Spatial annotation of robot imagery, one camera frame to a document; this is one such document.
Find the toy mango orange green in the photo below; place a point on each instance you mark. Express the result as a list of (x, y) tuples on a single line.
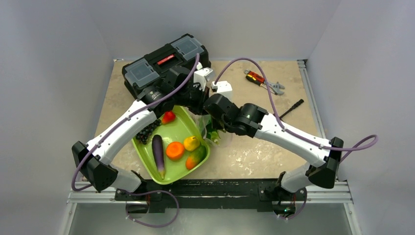
[(196, 157)]

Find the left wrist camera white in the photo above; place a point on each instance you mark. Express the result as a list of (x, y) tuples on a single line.
[(202, 76)]

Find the toy orange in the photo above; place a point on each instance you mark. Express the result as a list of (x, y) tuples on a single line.
[(175, 150)]

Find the black hammer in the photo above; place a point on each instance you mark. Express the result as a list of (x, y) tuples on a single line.
[(296, 105)]

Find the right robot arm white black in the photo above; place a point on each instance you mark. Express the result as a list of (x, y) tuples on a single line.
[(322, 162)]

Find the clear zip top bag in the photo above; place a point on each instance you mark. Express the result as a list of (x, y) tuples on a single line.
[(201, 121)]

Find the toy red pepper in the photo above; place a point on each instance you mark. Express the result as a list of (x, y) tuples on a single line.
[(168, 117)]

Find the aluminium table frame rail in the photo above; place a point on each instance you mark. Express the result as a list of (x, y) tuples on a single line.
[(92, 196)]

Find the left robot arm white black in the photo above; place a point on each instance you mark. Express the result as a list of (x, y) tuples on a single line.
[(179, 87)]

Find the toy purple eggplant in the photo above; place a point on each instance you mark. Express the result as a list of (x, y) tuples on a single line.
[(158, 154)]

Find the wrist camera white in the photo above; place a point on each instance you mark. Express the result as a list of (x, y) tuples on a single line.
[(222, 87), (202, 76)]

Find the toy bok choy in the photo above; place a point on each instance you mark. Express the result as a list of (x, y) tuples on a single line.
[(212, 134)]

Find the toy yellow lemon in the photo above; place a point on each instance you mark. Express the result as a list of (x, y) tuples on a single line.
[(191, 143)]

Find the black toolbox red handle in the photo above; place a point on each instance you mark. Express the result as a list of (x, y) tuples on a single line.
[(143, 72)]

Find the green plastic tray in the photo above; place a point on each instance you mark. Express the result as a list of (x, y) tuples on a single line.
[(182, 127)]

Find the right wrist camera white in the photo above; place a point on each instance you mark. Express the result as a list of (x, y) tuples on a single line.
[(222, 87)]

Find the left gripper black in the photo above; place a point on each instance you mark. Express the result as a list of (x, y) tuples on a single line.
[(198, 108)]

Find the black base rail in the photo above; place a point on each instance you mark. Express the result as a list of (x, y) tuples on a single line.
[(261, 195)]

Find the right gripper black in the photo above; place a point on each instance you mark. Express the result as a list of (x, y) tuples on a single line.
[(213, 119)]

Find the toy black grapes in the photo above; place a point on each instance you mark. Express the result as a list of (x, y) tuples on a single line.
[(144, 135)]

